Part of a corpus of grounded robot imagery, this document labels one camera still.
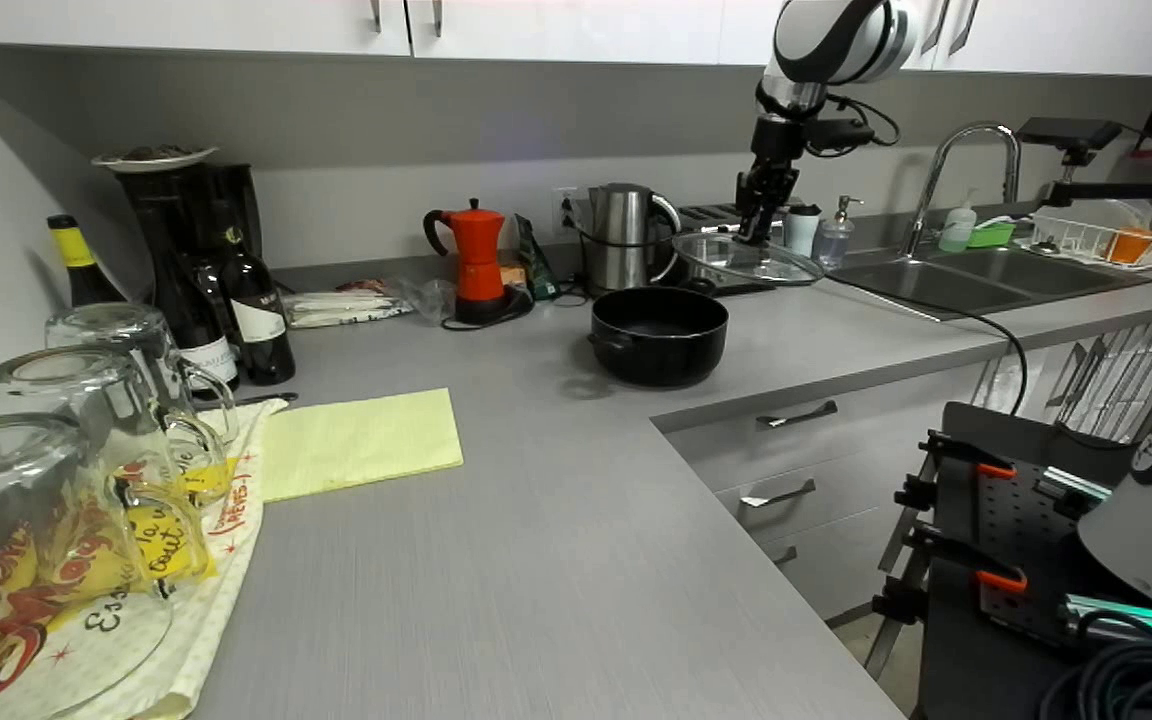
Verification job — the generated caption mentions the green sponge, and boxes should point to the green sponge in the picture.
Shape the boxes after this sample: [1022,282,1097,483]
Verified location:
[971,213,1019,250]

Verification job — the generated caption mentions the black camera on mount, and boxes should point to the black camera on mount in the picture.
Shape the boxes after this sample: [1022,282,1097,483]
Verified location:
[1012,110,1128,172]

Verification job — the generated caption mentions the chrome faucet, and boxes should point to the chrome faucet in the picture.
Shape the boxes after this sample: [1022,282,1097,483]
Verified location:
[903,118,1029,257]

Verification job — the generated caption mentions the stainless steel electric kettle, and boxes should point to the stainless steel electric kettle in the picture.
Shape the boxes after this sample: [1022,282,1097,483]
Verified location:
[574,180,686,300]

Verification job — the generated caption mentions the dark cable bundle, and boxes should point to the dark cable bundle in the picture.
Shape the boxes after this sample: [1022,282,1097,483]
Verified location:
[1036,634,1152,720]

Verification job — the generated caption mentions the upside-down drinking glasses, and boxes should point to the upside-down drinking glasses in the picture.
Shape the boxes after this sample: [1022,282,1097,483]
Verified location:
[0,394,291,720]

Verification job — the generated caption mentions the clear soap dispenser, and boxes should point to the clear soap dispenser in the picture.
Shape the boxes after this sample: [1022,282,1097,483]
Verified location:
[818,190,864,272]

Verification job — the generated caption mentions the black coffee machine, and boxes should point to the black coffee machine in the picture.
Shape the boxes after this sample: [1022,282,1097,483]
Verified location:
[107,157,300,390]

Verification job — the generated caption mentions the orange cup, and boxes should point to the orange cup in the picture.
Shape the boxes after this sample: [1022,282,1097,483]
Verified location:
[1104,222,1152,268]

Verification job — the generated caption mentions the black pot with loop handles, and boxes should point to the black pot with loop handles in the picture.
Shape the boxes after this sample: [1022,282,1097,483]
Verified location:
[588,282,731,390]

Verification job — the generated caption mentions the orange moka pot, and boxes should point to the orange moka pot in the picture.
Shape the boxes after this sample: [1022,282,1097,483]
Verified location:
[420,194,534,328]

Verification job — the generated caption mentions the metal drawer handle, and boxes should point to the metal drawer handle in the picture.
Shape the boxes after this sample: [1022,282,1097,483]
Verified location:
[754,394,842,432]
[736,477,818,517]

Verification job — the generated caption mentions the folded white cloth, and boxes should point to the folded white cloth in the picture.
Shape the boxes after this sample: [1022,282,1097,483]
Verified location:
[282,276,414,333]

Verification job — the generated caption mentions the stainless steel sink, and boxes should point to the stainless steel sink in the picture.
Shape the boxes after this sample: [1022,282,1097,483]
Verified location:
[841,248,1152,323]

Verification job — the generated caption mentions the glass lid with black knob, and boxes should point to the glass lid with black knob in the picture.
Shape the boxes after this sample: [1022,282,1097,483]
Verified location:
[672,219,822,296]

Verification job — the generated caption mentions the white cup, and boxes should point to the white cup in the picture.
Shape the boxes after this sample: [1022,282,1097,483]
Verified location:
[785,199,827,262]

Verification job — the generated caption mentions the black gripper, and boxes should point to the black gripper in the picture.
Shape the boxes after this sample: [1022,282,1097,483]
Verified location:
[731,148,804,257]

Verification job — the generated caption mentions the dark wine bottle yellow cap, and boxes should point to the dark wine bottle yellow cap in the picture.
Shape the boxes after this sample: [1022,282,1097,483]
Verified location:
[44,213,127,312]

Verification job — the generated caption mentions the black perforated clamp stand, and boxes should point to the black perforated clamp stand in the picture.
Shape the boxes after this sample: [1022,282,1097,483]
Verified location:
[869,394,1138,655]

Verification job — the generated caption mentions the clear drinking glass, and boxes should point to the clear drinking glass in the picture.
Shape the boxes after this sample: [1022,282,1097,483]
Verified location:
[0,348,210,563]
[0,413,190,720]
[44,300,239,454]

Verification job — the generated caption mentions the yellow cloth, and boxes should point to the yellow cloth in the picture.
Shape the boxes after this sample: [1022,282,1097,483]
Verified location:
[251,383,469,509]

